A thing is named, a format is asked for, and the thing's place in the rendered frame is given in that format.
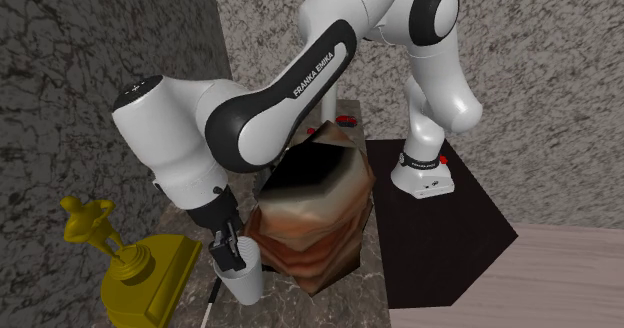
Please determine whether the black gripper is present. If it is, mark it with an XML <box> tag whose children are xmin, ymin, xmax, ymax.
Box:
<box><xmin>186</xmin><ymin>187</ymin><xmax>247</xmax><ymax>273</ymax></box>

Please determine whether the white ribbed cup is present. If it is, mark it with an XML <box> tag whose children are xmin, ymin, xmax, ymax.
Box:
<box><xmin>212</xmin><ymin>235</ymin><xmax>265</xmax><ymax>307</ymax></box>

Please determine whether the black and white pen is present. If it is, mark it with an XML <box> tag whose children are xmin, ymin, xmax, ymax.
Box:
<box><xmin>199</xmin><ymin>276</ymin><xmax>222</xmax><ymax>328</ymax></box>

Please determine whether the gold figure trophy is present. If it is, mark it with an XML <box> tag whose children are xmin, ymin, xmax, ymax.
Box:
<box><xmin>58</xmin><ymin>194</ymin><xmax>204</xmax><ymax>328</ymax></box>

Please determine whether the brown marbled faceted vase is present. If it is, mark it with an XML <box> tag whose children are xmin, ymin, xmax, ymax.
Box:
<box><xmin>243</xmin><ymin>119</ymin><xmax>377</xmax><ymax>297</ymax></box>

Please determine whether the dark robot stand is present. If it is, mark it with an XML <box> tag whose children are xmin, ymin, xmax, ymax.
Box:
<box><xmin>364</xmin><ymin>138</ymin><xmax>519</xmax><ymax>310</ymax></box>

